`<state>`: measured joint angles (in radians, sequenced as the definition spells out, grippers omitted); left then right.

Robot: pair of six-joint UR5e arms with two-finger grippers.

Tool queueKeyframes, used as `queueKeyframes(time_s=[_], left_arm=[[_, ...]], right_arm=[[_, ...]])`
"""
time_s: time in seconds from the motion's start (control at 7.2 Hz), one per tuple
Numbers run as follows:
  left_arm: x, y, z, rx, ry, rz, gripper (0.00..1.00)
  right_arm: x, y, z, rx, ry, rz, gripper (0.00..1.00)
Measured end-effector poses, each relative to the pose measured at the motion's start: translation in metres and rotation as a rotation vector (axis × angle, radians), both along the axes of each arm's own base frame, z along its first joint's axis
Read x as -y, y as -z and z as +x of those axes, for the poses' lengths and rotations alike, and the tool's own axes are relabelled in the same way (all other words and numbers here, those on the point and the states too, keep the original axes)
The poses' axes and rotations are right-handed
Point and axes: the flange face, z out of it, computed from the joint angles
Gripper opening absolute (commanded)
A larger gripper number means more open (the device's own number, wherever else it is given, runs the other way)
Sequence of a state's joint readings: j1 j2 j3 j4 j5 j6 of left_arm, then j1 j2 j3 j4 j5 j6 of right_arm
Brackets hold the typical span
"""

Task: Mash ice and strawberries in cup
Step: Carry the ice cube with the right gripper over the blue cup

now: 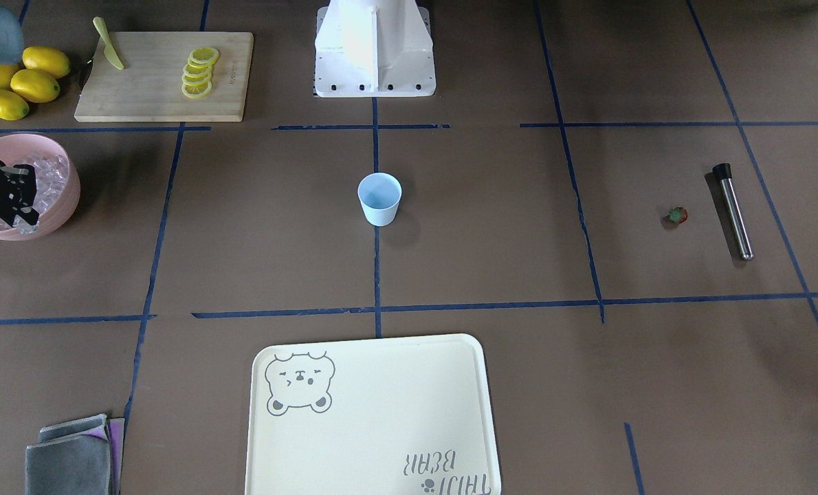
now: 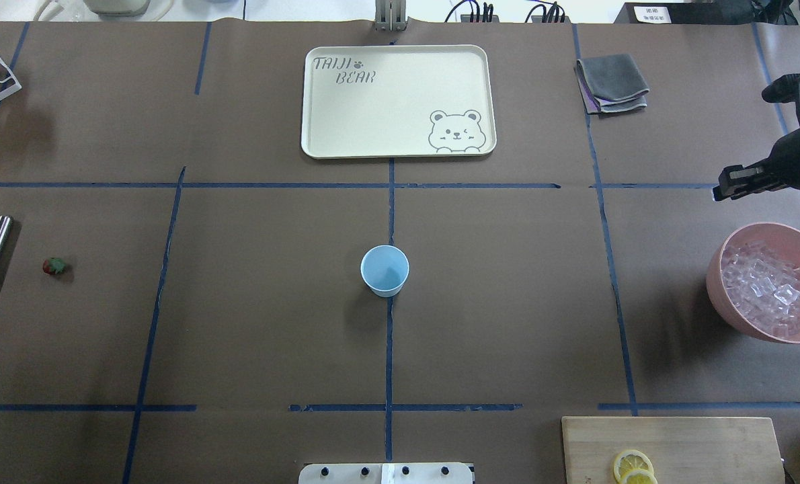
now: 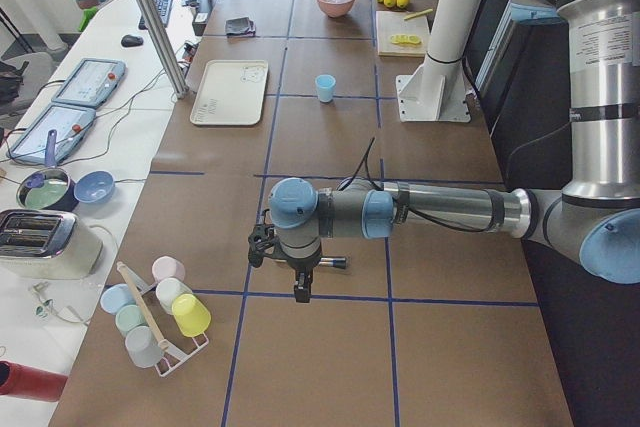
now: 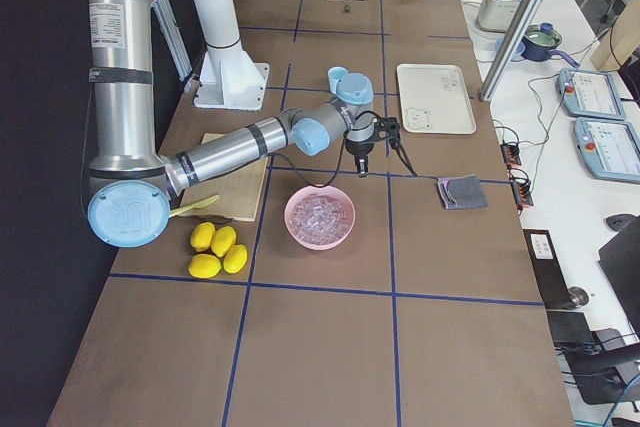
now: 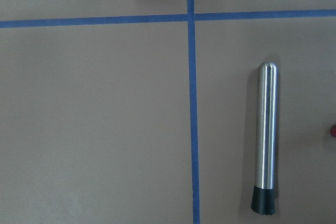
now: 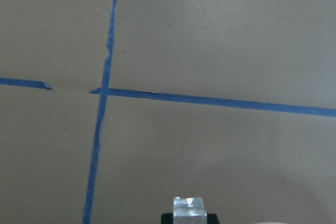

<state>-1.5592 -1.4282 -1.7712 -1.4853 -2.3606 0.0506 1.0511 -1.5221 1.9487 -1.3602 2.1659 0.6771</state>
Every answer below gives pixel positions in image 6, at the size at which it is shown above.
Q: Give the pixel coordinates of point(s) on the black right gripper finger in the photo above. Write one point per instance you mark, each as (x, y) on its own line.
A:
(167, 218)

